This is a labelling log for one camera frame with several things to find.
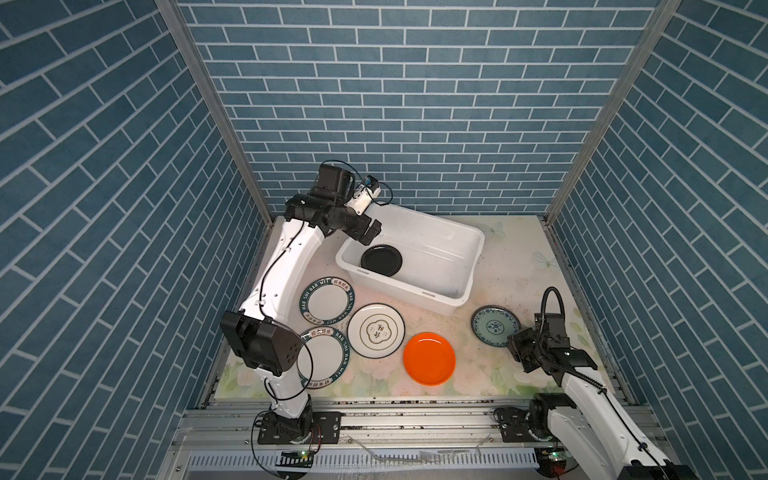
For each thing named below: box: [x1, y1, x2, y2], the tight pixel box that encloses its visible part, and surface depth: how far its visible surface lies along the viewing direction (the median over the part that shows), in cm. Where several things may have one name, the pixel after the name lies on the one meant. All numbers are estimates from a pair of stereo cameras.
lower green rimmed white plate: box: [297, 326, 350, 390], surface depth 88 cm
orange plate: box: [403, 332, 456, 387], surface depth 86 cm
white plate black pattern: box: [347, 302, 406, 359], surface depth 92 cm
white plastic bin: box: [335, 203, 486, 317], surface depth 106 cm
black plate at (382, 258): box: [360, 244, 403, 277], surface depth 107 cm
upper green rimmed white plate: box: [299, 276, 355, 325], surface depth 98 cm
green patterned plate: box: [471, 305, 521, 347], surface depth 93 cm
